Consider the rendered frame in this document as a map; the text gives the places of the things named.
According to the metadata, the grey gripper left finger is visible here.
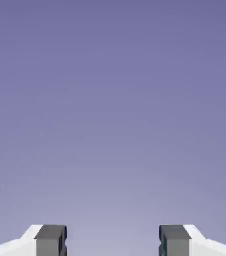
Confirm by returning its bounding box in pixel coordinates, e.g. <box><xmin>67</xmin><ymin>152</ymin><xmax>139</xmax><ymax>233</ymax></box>
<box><xmin>0</xmin><ymin>224</ymin><xmax>68</xmax><ymax>256</ymax></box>

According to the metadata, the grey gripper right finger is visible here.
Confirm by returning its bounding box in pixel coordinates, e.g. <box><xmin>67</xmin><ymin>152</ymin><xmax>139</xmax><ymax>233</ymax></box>
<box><xmin>158</xmin><ymin>224</ymin><xmax>226</xmax><ymax>256</ymax></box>

